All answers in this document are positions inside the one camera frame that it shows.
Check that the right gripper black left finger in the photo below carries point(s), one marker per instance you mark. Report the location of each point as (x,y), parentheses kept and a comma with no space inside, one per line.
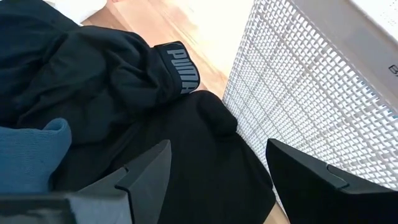
(140,186)

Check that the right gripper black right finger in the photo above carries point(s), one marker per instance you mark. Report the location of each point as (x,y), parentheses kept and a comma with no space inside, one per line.
(326,199)

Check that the plain black cloth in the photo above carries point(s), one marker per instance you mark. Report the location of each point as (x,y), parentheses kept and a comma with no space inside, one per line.
(202,171)

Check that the black Puma underwear grey print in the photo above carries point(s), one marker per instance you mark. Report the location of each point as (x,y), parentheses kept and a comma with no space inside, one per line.
(109,77)

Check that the blue knit cloth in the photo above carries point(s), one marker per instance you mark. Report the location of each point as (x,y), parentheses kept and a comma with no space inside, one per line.
(31,155)

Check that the white perforated laundry basket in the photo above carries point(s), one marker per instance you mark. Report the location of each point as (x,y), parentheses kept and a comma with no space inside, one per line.
(311,93)

